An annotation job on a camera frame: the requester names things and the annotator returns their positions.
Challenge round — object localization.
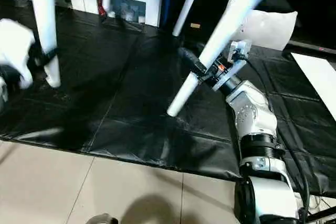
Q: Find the white padded sheet with fitting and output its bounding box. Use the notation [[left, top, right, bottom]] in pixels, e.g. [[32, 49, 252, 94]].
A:
[[225, 0, 299, 52]]

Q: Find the black work mat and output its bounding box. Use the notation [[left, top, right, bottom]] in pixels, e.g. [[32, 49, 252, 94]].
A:
[[0, 0, 336, 199]]

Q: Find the flat white sheet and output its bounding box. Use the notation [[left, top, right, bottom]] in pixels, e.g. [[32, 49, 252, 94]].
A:
[[290, 52, 336, 123]]

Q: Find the black cabinet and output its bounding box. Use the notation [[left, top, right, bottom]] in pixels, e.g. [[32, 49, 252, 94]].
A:
[[160, 0, 336, 51]]

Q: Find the black stand leg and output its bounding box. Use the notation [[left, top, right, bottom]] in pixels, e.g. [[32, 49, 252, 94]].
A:
[[306, 206, 336, 223]]

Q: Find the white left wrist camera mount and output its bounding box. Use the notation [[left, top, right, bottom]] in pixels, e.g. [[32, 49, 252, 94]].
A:
[[0, 18, 37, 90]]

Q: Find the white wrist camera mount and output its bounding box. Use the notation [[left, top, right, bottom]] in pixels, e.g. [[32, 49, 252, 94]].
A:
[[226, 39, 253, 67], [0, 18, 37, 90]]

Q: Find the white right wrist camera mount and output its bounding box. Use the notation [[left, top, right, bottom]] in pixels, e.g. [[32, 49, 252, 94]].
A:
[[226, 39, 253, 67]]

